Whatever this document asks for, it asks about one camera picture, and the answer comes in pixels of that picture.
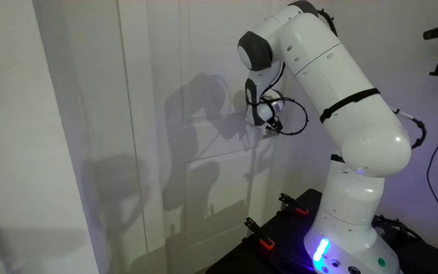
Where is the near black orange clamp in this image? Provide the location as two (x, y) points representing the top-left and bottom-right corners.
(245, 218), (276, 253)

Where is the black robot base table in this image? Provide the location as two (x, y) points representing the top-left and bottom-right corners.
(206, 187), (438, 274)

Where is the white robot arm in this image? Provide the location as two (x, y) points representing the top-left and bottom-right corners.
(238, 0), (413, 274)

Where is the black orange clamp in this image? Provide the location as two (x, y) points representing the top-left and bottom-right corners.
(279, 193), (309, 216)
(245, 218), (276, 253)

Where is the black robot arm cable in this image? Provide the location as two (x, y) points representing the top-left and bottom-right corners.
(247, 59), (428, 151)

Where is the far black orange clamp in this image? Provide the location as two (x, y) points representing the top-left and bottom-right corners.
(279, 193), (309, 216)

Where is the white panelled door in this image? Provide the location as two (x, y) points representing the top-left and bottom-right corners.
(31, 0), (283, 274)

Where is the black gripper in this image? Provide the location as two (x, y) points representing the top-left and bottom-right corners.
(258, 100), (285, 137)

